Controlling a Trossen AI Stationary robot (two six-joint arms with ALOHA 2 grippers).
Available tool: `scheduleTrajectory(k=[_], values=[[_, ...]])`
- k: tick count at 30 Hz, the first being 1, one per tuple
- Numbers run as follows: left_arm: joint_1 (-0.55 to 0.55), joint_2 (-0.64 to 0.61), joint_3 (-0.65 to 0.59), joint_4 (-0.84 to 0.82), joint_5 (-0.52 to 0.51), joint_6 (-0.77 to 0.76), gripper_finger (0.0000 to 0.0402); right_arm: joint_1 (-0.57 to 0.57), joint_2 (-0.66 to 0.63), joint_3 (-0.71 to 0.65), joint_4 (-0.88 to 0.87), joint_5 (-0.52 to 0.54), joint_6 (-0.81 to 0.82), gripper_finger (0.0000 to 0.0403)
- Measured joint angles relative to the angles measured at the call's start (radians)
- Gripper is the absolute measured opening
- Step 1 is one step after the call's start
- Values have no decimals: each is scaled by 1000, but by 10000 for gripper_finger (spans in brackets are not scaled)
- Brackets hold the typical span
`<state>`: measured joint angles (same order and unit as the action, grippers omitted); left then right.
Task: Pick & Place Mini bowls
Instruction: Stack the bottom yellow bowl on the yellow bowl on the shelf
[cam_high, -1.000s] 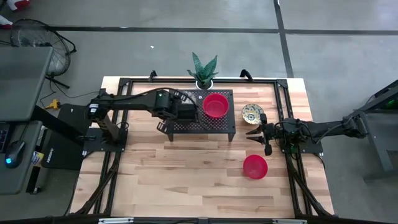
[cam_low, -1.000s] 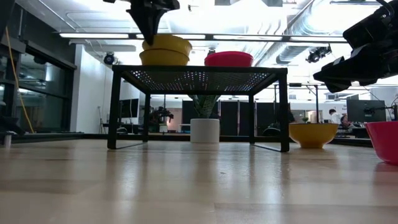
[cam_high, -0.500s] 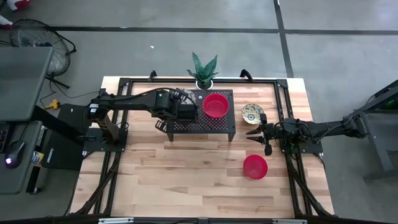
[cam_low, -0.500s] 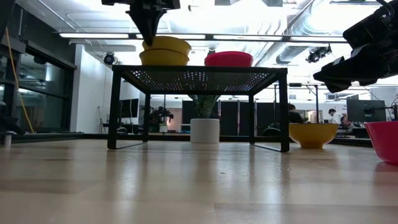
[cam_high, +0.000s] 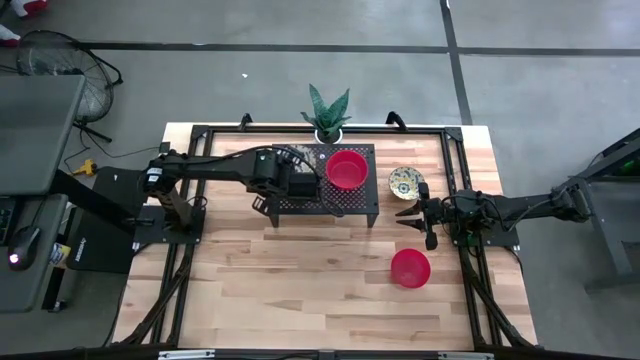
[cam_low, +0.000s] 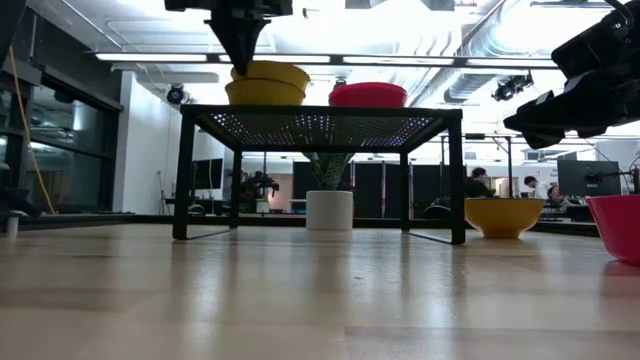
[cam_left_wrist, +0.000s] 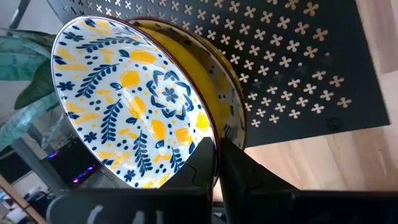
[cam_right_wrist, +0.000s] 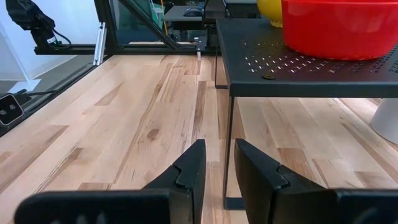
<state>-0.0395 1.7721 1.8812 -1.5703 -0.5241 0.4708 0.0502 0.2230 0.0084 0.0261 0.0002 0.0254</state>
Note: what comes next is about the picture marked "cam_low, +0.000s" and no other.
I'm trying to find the yellow patterned bowl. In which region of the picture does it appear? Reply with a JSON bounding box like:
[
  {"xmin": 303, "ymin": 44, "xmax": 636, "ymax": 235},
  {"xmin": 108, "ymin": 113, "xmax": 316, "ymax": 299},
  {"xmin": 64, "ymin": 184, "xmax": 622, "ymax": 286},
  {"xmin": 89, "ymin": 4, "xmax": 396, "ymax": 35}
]
[
  {"xmin": 463, "ymin": 197, "xmax": 546, "ymax": 240},
  {"xmin": 229, "ymin": 60, "xmax": 312, "ymax": 94},
  {"xmin": 224, "ymin": 78, "xmax": 307, "ymax": 106}
]

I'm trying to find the black computer monitor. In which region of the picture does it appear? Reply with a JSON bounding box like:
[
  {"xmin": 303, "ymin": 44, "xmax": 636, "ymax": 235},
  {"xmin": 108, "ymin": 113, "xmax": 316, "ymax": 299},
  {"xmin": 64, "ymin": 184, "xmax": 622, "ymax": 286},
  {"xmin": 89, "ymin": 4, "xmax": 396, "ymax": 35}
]
[{"xmin": 557, "ymin": 159, "xmax": 623, "ymax": 197}]

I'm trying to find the black perforated metal shelf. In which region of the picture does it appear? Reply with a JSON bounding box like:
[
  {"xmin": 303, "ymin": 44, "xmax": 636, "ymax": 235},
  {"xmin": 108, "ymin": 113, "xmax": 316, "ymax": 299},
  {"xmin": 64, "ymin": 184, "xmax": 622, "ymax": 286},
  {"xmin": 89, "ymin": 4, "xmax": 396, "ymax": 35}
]
[{"xmin": 172, "ymin": 103, "xmax": 466, "ymax": 246}]

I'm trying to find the black room divider panel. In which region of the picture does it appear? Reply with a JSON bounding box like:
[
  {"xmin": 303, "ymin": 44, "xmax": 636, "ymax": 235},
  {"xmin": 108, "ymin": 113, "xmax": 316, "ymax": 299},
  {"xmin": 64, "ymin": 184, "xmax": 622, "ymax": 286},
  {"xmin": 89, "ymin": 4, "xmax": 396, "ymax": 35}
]
[{"xmin": 292, "ymin": 162, "xmax": 466, "ymax": 220}]

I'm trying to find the white short post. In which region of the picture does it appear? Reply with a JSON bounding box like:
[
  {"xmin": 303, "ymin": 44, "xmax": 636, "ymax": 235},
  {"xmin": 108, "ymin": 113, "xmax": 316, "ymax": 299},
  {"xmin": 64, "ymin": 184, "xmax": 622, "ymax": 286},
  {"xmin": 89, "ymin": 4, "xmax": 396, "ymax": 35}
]
[{"xmin": 3, "ymin": 209, "xmax": 22, "ymax": 237}]

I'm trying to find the black ceiling camera mount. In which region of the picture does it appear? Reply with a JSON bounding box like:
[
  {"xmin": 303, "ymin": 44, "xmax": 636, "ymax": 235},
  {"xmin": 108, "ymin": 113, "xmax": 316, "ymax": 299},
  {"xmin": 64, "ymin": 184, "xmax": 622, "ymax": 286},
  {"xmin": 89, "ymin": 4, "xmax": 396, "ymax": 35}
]
[{"xmin": 492, "ymin": 72, "xmax": 535, "ymax": 102}]

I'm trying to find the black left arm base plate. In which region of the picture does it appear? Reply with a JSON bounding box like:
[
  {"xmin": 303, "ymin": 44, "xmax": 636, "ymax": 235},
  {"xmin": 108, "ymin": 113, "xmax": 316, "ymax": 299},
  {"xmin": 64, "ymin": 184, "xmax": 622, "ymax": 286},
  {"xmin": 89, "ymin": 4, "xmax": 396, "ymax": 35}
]
[{"xmin": 0, "ymin": 185, "xmax": 39, "ymax": 219}]

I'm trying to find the black background rig stand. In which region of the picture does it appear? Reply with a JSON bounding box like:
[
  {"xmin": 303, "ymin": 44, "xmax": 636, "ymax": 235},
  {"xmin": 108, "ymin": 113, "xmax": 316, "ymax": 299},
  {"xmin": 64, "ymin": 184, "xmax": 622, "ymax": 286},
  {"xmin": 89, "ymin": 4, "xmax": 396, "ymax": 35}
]
[{"xmin": 439, "ymin": 132, "xmax": 516, "ymax": 197}]

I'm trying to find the white plant pot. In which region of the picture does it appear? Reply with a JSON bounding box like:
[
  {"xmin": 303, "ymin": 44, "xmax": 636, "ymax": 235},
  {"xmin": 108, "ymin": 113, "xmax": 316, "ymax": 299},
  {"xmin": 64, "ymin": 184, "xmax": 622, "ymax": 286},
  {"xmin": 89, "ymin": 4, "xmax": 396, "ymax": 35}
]
[{"xmin": 305, "ymin": 189, "xmax": 354, "ymax": 231}]

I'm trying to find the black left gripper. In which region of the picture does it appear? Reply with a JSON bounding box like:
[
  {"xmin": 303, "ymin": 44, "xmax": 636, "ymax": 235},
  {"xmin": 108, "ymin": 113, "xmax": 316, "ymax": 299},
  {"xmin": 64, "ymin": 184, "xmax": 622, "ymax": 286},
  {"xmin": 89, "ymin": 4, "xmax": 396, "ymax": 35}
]
[{"xmin": 164, "ymin": 0, "xmax": 294, "ymax": 76}]

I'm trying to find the long ceiling light bar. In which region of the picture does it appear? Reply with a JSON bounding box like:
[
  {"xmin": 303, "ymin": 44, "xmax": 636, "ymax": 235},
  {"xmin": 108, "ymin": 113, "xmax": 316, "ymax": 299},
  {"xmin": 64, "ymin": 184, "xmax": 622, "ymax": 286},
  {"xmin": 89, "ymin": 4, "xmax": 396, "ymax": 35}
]
[{"xmin": 94, "ymin": 52, "xmax": 559, "ymax": 70}]

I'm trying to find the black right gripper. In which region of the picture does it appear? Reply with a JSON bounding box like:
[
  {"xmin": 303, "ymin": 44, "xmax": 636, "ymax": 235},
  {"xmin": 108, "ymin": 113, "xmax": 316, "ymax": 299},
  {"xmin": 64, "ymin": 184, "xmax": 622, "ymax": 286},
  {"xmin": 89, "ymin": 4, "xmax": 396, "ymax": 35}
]
[{"xmin": 503, "ymin": 0, "xmax": 640, "ymax": 150}]

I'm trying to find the green snake plant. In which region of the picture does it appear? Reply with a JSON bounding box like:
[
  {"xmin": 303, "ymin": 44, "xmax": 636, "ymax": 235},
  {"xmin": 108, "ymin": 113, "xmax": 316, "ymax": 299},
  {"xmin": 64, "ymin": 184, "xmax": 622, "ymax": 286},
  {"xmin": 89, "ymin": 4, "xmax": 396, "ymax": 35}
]
[{"xmin": 302, "ymin": 152, "xmax": 356, "ymax": 192}]

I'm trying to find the yellow cord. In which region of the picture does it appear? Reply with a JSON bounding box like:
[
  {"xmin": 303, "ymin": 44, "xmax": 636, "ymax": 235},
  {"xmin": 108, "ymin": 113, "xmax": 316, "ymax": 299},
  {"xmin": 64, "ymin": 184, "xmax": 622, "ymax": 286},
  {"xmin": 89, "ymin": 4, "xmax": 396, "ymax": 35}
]
[{"xmin": 8, "ymin": 47, "xmax": 56, "ymax": 215}]

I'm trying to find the black wall screen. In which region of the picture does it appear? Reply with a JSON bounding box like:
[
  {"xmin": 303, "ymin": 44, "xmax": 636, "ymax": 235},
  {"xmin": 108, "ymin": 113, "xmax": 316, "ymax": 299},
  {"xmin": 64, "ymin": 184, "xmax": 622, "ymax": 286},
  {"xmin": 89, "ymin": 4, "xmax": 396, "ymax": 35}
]
[{"xmin": 192, "ymin": 158, "xmax": 225, "ymax": 190}]

